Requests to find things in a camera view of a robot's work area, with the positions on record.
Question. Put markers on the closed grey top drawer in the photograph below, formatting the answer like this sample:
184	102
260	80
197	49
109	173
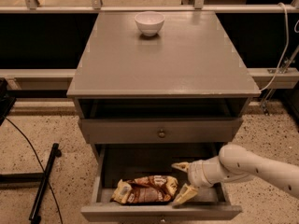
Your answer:
157	131

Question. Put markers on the grey metal railing frame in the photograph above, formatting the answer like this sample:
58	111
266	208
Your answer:
46	8

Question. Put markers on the open grey middle drawer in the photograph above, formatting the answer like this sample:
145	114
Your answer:
121	162

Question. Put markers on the black metal stand leg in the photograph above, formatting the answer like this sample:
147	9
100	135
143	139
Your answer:
34	217

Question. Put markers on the white ceramic bowl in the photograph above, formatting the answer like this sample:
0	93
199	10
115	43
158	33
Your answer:
149	23

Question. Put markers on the brown chip bag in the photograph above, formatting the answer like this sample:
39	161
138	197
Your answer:
147	189

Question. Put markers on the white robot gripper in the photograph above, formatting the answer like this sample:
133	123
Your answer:
196	174

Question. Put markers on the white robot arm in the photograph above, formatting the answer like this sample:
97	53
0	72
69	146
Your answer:
236	164

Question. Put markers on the black equipment at left edge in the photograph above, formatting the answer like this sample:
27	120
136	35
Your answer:
6	100

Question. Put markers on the round metal drawer knob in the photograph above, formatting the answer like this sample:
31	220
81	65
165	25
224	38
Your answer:
161	133

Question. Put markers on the grey wooden drawer cabinet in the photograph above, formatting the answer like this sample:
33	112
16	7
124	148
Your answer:
189	70

